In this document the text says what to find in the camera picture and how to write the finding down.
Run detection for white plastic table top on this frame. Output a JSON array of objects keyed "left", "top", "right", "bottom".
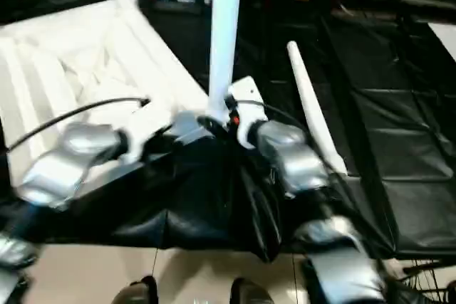
[{"left": 0, "top": 0, "right": 230, "bottom": 198}]

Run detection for black plastic mat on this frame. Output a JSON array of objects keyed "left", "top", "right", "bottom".
[{"left": 0, "top": 0, "right": 456, "bottom": 262}]

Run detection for person's black shoes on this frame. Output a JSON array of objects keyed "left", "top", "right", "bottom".
[
  {"left": 110, "top": 276, "right": 160, "bottom": 304},
  {"left": 228, "top": 277, "right": 276, "bottom": 304}
]

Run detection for white flat board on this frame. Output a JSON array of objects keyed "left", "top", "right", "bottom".
[{"left": 426, "top": 22, "right": 456, "bottom": 64}]

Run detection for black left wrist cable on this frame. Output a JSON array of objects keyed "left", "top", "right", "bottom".
[{"left": 0, "top": 96, "right": 152, "bottom": 154}]

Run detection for black coiled cable bundle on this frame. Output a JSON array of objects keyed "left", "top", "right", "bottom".
[{"left": 399, "top": 258, "right": 456, "bottom": 304}]

